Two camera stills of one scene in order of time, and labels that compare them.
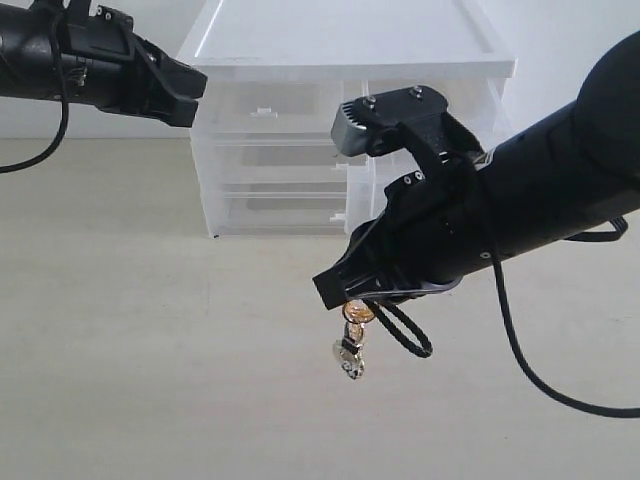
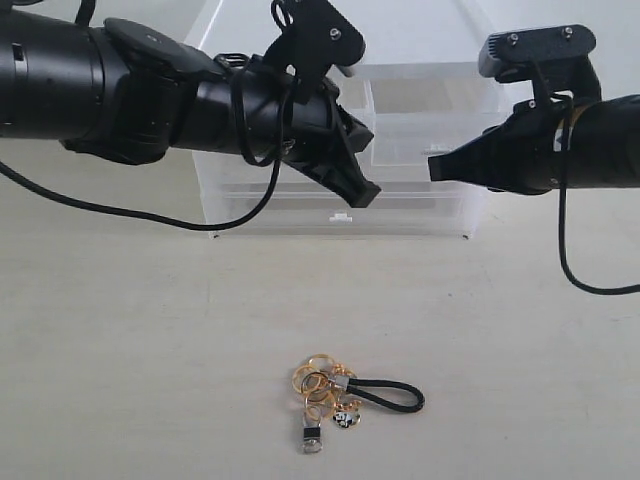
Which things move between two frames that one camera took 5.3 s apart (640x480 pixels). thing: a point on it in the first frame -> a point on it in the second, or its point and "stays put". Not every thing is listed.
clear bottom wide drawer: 276,209 stays put
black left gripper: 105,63 -> 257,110
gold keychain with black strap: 356,314 -> 329,387
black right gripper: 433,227 -> 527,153
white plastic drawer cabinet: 268,78 stays put
